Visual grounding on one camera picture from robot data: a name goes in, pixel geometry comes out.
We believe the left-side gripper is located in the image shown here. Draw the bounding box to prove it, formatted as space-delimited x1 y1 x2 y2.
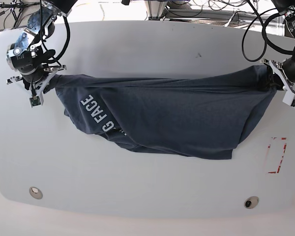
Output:
259 58 295 107

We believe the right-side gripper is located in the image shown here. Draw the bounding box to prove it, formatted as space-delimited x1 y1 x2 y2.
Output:
6 64 66 97

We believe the dark blue T-shirt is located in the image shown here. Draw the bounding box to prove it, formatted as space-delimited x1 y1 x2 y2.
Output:
46 65 277 160

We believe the left-side robot arm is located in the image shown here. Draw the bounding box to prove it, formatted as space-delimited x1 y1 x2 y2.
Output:
262 0 295 107

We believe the right-side robot arm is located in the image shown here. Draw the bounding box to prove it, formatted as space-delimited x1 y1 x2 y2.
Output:
6 0 76 99

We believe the red tape rectangle marking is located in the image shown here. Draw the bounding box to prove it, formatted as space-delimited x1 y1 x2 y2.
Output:
265 137 287 174

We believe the black tripod stand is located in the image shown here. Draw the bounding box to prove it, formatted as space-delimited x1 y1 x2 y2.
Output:
0 0 39 31

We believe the left table grommet hole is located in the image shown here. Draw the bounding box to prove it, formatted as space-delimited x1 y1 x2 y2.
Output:
29 187 43 200

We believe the table grommet hole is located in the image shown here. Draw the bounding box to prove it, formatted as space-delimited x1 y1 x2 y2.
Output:
244 196 259 209
29 187 43 200

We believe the right table grommet hole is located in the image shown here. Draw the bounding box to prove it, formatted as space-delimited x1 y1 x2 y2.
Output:
244 196 259 209

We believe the right-side wrist camera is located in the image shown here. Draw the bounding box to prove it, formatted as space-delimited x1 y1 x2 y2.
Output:
29 95 44 108

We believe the right-side arm black cable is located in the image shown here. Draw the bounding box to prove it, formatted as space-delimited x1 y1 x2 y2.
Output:
39 12 71 66

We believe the metal frame post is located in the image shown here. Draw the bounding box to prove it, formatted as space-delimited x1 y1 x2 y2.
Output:
145 0 168 21

